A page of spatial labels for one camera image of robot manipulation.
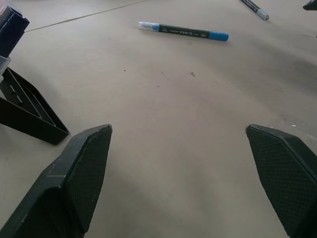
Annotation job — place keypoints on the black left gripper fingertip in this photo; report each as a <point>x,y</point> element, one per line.
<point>311,5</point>

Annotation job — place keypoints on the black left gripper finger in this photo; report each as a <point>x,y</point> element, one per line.
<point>284,178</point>
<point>62,188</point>

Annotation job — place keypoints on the grey marker pen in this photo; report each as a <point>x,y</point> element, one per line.
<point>255,8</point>

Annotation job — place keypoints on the black pen holder stand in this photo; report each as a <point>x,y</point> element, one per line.
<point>27,109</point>

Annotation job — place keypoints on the blue marker pen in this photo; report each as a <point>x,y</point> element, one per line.
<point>184,30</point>

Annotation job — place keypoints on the dark markers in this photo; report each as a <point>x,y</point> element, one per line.
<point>11,32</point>

